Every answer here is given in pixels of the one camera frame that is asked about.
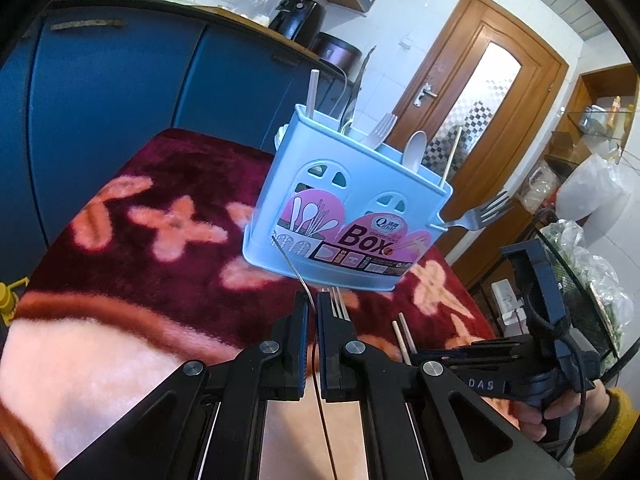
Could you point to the blue lower cabinets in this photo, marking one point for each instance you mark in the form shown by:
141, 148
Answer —
125, 85

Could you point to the red flower print blanket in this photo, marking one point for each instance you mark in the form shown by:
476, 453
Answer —
150, 260

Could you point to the white plastic fork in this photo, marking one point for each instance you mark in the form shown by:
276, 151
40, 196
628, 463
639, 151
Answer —
380, 130

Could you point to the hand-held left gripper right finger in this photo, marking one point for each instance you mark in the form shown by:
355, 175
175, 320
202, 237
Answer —
322, 345

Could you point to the metal fork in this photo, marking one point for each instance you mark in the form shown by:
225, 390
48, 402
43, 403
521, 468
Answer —
485, 210
340, 305

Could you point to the person's right hand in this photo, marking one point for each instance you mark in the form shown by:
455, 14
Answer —
565, 420

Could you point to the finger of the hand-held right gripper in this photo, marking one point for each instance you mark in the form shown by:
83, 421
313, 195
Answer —
480, 351

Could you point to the white chopstick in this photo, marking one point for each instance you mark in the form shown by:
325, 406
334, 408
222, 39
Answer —
313, 92

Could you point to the wooden shelf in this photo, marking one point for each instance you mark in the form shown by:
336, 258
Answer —
595, 95

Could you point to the dark countertop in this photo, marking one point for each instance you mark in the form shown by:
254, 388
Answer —
200, 12

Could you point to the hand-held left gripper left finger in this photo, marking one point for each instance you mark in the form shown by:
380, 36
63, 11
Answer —
302, 340

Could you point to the thin metal rod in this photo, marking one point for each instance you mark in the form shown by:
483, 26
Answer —
295, 272

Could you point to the bagged green vegetables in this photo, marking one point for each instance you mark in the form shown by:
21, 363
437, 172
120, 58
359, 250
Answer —
590, 270

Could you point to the white plastic bag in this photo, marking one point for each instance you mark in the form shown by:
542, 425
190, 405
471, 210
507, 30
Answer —
592, 185

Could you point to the person's right forearm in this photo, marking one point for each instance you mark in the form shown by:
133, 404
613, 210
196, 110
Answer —
620, 420

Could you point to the dark rice cooker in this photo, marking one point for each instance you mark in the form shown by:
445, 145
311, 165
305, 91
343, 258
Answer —
337, 50

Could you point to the white wall switch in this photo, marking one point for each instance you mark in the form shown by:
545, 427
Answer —
406, 43

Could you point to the white plastic spoon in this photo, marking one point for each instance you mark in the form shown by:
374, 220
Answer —
416, 147

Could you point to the wooden door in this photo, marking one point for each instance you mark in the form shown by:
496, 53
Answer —
480, 95

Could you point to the light blue utensil box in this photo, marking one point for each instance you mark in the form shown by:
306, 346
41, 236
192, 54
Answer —
320, 160

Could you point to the yellow object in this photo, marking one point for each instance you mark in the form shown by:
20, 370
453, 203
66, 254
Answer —
9, 302

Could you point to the white power adapter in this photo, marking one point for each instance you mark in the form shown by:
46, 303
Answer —
510, 307

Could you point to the black air fryer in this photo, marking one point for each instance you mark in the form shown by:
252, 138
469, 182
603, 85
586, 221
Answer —
297, 20

